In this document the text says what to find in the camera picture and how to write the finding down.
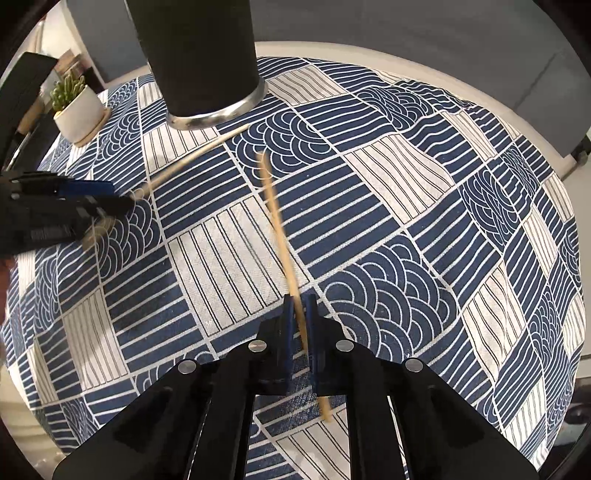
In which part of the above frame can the black metal-rimmed cup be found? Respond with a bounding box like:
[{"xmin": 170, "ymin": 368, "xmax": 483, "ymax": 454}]
[{"xmin": 124, "ymin": 0, "xmax": 267, "ymax": 132}]

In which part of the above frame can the blue white patterned tablecloth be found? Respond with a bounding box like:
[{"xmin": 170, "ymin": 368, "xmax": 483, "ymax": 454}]
[{"xmin": 0, "ymin": 55, "xmax": 580, "ymax": 480}]

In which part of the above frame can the small potted plant white pot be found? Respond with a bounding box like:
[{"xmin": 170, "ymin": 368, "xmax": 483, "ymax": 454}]
[{"xmin": 48, "ymin": 74, "xmax": 106, "ymax": 139}]

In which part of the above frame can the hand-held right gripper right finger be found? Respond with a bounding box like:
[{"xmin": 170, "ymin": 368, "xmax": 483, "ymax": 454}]
[{"xmin": 305, "ymin": 293, "xmax": 539, "ymax": 480}]

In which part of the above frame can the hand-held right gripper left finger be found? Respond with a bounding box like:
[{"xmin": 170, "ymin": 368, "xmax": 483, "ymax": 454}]
[{"xmin": 53, "ymin": 293, "xmax": 296, "ymax": 480}]

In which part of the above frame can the round wooden coaster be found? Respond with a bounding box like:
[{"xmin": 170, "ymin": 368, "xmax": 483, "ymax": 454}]
[{"xmin": 71, "ymin": 108, "xmax": 112, "ymax": 148}]

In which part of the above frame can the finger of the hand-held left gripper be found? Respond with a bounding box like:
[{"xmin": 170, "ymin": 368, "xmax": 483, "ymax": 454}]
[
  {"xmin": 14, "ymin": 173, "xmax": 115, "ymax": 199},
  {"xmin": 55, "ymin": 194, "xmax": 134, "ymax": 232}
]

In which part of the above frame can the single bamboo chopstick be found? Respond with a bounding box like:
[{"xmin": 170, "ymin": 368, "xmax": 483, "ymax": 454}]
[
  {"xmin": 256, "ymin": 151, "xmax": 334, "ymax": 423},
  {"xmin": 83, "ymin": 124, "xmax": 252, "ymax": 250}
]

